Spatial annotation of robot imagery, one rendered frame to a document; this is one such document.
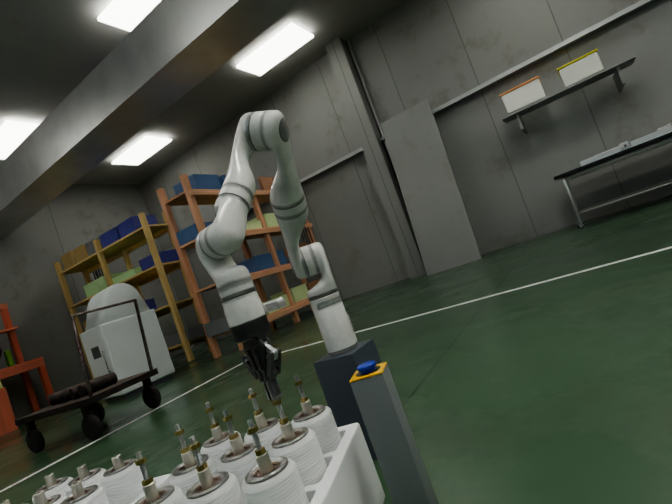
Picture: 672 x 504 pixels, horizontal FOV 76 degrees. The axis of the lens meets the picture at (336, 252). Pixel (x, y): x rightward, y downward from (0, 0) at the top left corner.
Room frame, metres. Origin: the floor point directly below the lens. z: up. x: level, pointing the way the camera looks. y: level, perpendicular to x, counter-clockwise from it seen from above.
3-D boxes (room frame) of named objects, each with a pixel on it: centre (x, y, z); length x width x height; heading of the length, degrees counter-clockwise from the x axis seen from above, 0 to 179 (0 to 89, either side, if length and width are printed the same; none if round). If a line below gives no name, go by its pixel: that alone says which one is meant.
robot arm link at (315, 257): (1.29, 0.08, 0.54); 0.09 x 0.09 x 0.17; 7
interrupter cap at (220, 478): (0.76, 0.35, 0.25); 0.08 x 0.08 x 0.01
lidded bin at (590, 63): (5.48, -3.75, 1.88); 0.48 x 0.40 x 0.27; 60
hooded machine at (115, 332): (5.18, 2.77, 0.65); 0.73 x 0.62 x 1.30; 148
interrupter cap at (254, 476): (0.74, 0.23, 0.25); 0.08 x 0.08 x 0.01
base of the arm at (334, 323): (1.29, 0.08, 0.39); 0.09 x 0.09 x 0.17; 60
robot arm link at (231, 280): (0.86, 0.22, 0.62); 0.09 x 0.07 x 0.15; 47
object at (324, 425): (0.97, 0.18, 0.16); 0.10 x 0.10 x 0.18
